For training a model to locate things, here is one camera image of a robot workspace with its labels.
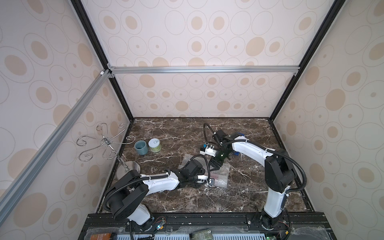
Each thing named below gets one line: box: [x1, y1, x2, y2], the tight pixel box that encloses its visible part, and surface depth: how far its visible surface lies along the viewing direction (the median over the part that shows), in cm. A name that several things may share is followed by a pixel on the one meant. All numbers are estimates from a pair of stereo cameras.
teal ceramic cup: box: [134, 140, 149, 156], surface depth 99 cm
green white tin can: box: [148, 138, 162, 153], surface depth 100 cm
